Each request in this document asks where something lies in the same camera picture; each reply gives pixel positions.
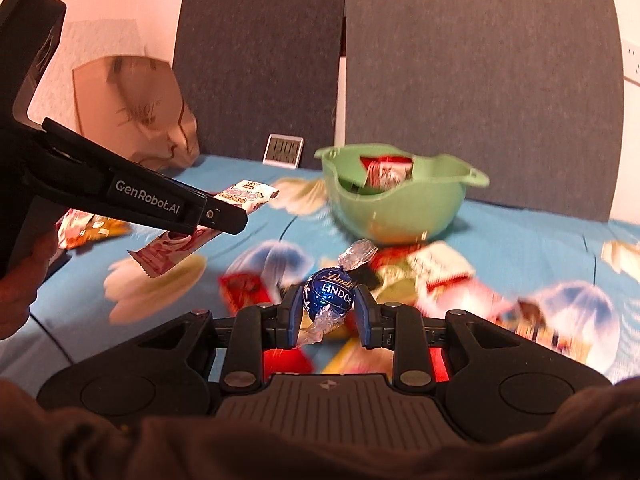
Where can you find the grey felt panel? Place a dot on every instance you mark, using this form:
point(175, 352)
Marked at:
point(475, 85)
point(260, 60)

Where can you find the person's left hand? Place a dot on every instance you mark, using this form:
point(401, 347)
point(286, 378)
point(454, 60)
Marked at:
point(22, 295)

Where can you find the pink translucent snack packet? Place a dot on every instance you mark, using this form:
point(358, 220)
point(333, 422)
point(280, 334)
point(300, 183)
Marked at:
point(465, 300)

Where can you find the red white orange packet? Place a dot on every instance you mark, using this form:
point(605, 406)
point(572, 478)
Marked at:
point(67, 227)

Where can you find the green triangular snack packet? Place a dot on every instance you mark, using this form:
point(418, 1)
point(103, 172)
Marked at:
point(400, 282)

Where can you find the large red white snack packet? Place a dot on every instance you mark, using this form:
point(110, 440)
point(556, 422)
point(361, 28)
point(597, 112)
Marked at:
point(387, 172)

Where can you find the person's dark brown clothing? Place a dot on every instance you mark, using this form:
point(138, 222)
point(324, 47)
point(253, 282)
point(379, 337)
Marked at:
point(150, 450)

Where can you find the blue floral tablecloth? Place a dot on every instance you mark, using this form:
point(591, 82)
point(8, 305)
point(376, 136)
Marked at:
point(525, 240)

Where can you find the small orange candy packet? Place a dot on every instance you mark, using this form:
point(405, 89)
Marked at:
point(355, 360)

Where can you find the green plastic bowl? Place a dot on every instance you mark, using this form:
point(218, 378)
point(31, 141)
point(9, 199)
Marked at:
point(400, 210)

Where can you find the brown paper bag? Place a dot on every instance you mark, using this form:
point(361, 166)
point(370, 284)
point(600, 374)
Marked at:
point(125, 110)

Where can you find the orange crinkled snack packet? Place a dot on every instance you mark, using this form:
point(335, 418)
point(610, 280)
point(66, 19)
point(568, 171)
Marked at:
point(107, 229)

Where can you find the pink white snack bar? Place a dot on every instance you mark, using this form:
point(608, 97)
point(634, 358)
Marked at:
point(165, 255)

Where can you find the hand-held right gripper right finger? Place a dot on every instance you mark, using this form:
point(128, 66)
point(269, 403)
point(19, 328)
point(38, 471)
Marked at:
point(367, 315)

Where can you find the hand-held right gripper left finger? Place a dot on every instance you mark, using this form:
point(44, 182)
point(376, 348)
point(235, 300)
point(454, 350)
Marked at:
point(295, 310)

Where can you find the red white square packet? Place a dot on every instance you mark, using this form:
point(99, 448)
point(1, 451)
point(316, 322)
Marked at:
point(435, 265)

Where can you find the blue chocolate ball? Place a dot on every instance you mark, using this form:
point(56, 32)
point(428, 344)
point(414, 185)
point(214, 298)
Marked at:
point(330, 295)

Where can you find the white digital clock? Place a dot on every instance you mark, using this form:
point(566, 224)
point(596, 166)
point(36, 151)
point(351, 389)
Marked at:
point(283, 150)

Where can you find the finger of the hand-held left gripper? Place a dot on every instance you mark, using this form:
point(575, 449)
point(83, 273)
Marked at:
point(225, 217)

